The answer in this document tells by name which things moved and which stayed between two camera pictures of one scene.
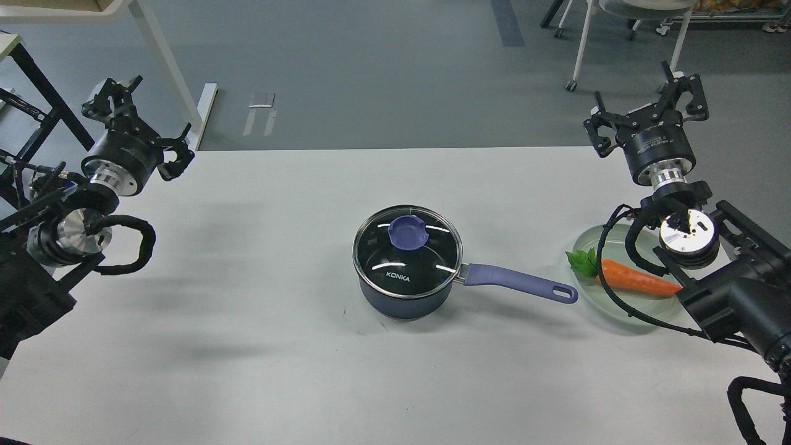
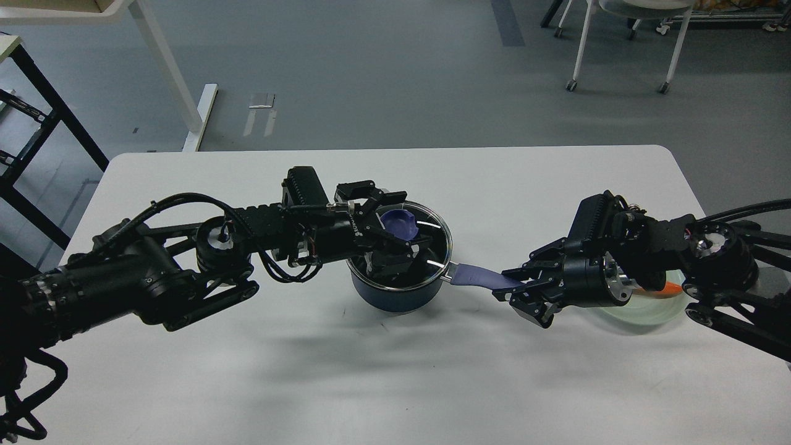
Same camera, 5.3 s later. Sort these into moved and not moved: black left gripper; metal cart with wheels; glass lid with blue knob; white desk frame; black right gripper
Moved: glass lid with blue knob; black right gripper; black left gripper
Not moved: white desk frame; metal cart with wheels
